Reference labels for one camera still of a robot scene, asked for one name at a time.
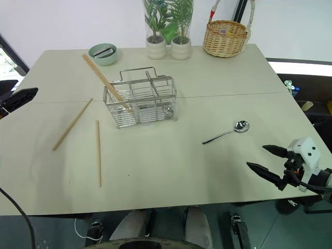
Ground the stainless steel spoon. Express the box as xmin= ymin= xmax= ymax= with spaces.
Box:
xmin=201 ymin=120 xmax=251 ymax=145

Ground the steel wire cutlery basket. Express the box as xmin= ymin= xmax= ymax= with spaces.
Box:
xmin=103 ymin=66 xmax=178 ymax=130

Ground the thin white cable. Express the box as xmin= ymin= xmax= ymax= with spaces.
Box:
xmin=74 ymin=218 xmax=92 ymax=240

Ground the steel cutlery piece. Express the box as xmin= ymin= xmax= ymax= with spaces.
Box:
xmin=140 ymin=71 xmax=159 ymax=115

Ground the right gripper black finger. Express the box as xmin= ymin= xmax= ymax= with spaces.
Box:
xmin=246 ymin=162 xmax=281 ymax=186
xmin=262 ymin=144 xmax=289 ymax=159

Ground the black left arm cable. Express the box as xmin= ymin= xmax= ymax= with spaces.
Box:
xmin=0 ymin=187 xmax=36 ymax=249

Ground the dark side shelf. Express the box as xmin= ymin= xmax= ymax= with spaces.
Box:
xmin=275 ymin=73 xmax=332 ymax=146

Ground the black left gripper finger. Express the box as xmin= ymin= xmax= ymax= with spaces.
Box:
xmin=4 ymin=87 xmax=39 ymax=113

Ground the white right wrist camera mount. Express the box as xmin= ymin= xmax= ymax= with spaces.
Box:
xmin=286 ymin=136 xmax=322 ymax=192

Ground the wooden chopstick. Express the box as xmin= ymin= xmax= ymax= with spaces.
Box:
xmin=52 ymin=98 xmax=93 ymax=151
xmin=95 ymin=120 xmax=102 ymax=188
xmin=82 ymin=54 xmax=130 ymax=112
xmin=84 ymin=53 xmax=133 ymax=109

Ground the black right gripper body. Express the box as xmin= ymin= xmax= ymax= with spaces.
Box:
xmin=276 ymin=148 xmax=305 ymax=192

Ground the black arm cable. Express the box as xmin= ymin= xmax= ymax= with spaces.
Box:
xmin=290 ymin=168 xmax=332 ymax=193
xmin=0 ymin=187 xmax=36 ymax=249

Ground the potted plant, white ribbed pot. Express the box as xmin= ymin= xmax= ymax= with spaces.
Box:
xmin=143 ymin=0 xmax=174 ymax=60
xmin=165 ymin=0 xmax=195 ymax=61

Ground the black vertical pole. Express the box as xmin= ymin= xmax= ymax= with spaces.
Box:
xmin=232 ymin=0 xmax=248 ymax=23

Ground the black table foot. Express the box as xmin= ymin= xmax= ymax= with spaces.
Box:
xmin=274 ymin=196 xmax=324 ymax=215

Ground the pale green bowl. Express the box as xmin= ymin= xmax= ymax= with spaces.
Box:
xmin=88 ymin=43 xmax=118 ymax=66

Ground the flat metal piece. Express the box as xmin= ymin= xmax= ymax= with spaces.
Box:
xmin=93 ymin=46 xmax=114 ymax=58

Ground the wicker basket with handle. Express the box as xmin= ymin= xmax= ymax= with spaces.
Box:
xmin=202 ymin=0 xmax=257 ymax=59

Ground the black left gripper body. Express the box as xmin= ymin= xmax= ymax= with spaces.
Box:
xmin=0 ymin=100 xmax=11 ymax=120

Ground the black window frame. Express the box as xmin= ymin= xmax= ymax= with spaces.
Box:
xmin=0 ymin=33 xmax=30 ymax=78

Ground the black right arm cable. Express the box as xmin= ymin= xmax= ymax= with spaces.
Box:
xmin=290 ymin=168 xmax=332 ymax=193

